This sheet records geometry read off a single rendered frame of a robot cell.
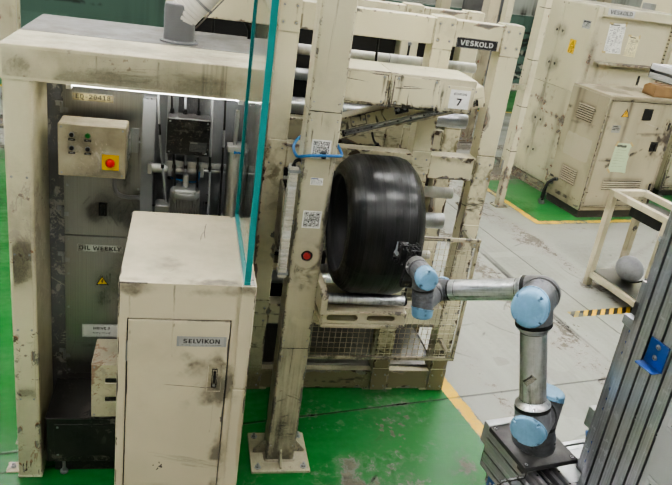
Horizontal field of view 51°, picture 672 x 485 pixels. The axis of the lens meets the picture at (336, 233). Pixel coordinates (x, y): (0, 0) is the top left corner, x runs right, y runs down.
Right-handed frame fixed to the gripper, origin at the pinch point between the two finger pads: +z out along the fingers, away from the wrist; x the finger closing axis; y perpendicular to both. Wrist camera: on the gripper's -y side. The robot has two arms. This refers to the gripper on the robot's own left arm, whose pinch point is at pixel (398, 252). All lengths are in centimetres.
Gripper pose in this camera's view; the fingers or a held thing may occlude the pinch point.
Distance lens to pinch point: 270.5
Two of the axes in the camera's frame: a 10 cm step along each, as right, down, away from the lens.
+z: -2.0, -3.0, 9.3
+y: 1.3, -9.5, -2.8
